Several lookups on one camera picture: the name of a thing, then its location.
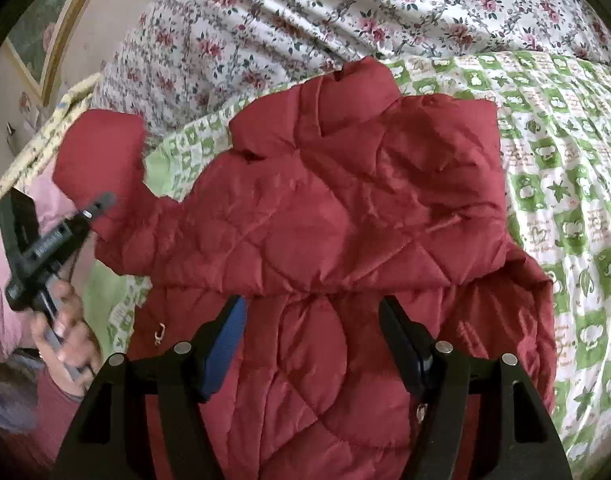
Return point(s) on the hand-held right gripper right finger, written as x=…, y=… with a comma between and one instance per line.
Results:
x=411, y=356

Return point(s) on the red quilted jacket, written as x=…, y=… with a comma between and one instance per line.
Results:
x=335, y=210

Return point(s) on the framed wall picture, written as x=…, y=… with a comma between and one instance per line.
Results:
x=40, y=25

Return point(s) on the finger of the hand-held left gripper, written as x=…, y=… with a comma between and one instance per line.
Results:
x=99, y=205

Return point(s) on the person's left hand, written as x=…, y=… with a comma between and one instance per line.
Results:
x=67, y=332

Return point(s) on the green patterned blanket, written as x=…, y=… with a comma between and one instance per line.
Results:
x=560, y=160

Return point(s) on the yellow floral cloth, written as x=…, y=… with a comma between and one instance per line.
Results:
x=50, y=130

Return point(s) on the person's left forearm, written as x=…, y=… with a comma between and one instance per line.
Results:
x=47, y=392

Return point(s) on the floral quilt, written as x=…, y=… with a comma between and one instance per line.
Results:
x=285, y=10

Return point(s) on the pink pillow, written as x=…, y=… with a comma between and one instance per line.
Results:
x=0, y=270

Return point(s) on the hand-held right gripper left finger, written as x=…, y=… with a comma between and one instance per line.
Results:
x=226, y=344

